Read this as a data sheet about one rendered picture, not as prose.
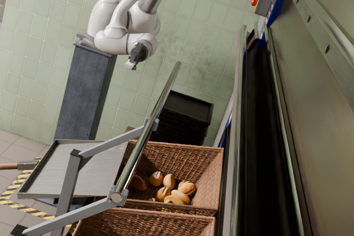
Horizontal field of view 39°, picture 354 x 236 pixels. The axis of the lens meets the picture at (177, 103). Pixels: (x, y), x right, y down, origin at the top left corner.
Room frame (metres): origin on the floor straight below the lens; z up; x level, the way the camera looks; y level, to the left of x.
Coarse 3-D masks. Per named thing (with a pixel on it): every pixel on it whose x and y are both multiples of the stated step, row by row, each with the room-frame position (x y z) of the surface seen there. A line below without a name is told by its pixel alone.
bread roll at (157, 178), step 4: (156, 172) 2.15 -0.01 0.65; (160, 172) 2.17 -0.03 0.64; (152, 176) 2.13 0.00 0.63; (156, 176) 2.12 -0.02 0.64; (160, 176) 2.13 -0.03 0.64; (152, 180) 2.11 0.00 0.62; (156, 180) 2.11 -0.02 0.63; (160, 180) 2.12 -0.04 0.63; (152, 184) 2.11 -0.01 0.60; (156, 184) 2.10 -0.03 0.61; (160, 184) 2.12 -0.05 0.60
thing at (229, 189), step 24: (264, 48) 2.10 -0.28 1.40; (264, 72) 1.73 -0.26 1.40; (264, 96) 1.45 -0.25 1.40; (264, 120) 1.25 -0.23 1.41; (264, 144) 1.09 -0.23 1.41; (264, 168) 0.97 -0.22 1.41; (264, 192) 0.86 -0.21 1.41; (288, 192) 0.92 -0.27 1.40; (264, 216) 0.78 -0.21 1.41; (288, 216) 0.82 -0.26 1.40
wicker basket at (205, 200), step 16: (160, 144) 2.21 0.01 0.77; (176, 144) 2.21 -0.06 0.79; (144, 160) 2.21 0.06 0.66; (160, 160) 2.21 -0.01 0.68; (176, 160) 2.21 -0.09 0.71; (192, 160) 2.21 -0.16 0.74; (208, 160) 2.21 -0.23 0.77; (176, 176) 2.21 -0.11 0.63; (192, 176) 2.21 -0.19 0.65; (208, 176) 2.09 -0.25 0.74; (144, 192) 2.04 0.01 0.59; (208, 192) 1.92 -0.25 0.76; (144, 208) 1.67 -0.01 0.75; (160, 208) 1.96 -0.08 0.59; (176, 208) 1.67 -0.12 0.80; (192, 208) 1.66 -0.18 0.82; (208, 208) 1.67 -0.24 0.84; (160, 224) 1.67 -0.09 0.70; (192, 224) 1.67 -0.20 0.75
